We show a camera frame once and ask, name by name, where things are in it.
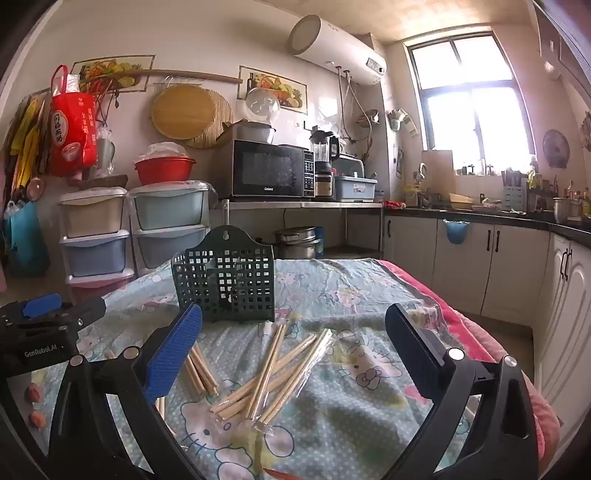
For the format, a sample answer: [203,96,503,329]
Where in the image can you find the yellow hanging cloths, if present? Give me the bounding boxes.
[4,95,49,195]

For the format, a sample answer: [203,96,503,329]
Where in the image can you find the drawer tower with blue drawers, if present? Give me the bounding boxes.
[128,181,213,271]

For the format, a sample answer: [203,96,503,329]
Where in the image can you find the grey pot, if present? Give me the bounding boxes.
[235,121,277,144]

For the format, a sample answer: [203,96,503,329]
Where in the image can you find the clear dome lid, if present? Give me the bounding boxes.
[245,87,281,125]

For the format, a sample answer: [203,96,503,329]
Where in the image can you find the black blender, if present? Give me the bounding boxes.
[310,126,342,200]

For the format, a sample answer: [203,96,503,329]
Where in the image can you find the decorative wall plate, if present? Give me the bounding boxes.
[542,129,571,169]

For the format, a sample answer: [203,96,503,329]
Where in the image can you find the fruit picture wall tile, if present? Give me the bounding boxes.
[71,55,155,93]
[238,65,308,112]

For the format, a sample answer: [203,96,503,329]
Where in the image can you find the round bamboo board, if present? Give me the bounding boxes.
[151,85,218,139]

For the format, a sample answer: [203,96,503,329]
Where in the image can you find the pink quilt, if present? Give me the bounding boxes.
[379,259,561,457]

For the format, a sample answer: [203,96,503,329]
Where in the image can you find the wooden cutting board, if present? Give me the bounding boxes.
[421,150,455,195]

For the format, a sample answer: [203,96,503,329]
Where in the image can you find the water heater hoses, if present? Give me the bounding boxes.
[335,67,379,144]

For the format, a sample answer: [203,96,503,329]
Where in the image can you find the steel shelf table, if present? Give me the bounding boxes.
[222,198,384,259]

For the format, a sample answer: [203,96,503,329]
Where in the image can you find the red shopping bag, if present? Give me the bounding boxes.
[48,65,100,178]

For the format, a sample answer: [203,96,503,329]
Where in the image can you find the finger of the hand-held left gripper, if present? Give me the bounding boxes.
[0,295,63,324]
[60,298,108,326]

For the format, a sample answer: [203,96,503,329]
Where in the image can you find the stacked steel pots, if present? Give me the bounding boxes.
[274,226,324,260]

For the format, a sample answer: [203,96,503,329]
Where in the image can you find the green plastic utensil holder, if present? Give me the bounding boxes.
[171,226,276,324]

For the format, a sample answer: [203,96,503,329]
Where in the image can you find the white plastic cover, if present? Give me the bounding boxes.
[147,142,190,160]

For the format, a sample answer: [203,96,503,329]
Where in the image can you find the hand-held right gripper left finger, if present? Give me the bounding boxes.
[46,302,204,480]

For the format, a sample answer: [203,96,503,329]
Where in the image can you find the white base cabinets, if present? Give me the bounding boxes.
[383,215,591,416]

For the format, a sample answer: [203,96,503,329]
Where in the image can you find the pile of wooden chopsticks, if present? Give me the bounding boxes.
[104,320,335,437]

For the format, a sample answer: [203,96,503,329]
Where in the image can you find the white water heater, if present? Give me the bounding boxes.
[288,14,389,86]

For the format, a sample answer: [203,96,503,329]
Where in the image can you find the kitchen window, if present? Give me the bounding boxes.
[404,32,536,176]

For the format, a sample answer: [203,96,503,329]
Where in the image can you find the red plastic basin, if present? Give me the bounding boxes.
[134,156,197,185]

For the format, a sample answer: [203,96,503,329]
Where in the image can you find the drawer tower with pink drawer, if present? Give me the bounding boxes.
[58,187,134,289]

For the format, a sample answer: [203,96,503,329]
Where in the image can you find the dark kitchen countertop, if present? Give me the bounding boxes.
[383,205,591,241]

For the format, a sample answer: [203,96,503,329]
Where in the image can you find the blue hanging bag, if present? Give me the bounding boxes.
[4,200,51,278]

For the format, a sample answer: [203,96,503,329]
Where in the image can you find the round woven mat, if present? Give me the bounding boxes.
[185,88,234,149]

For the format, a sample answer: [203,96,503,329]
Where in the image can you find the grey dish rack box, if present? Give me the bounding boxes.
[333,174,378,202]

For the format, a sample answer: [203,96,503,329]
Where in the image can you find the steel pot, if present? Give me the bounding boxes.
[551,198,583,224]

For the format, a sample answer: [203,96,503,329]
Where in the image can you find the cartoon printed tablecloth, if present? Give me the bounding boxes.
[34,256,485,480]

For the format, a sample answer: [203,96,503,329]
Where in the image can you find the black microwave oven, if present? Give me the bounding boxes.
[231,138,317,200]

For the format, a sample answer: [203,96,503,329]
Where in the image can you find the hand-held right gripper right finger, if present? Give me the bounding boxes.
[385,302,539,480]

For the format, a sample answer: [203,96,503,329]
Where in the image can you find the white wall holder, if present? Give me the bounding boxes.
[387,108,419,136]

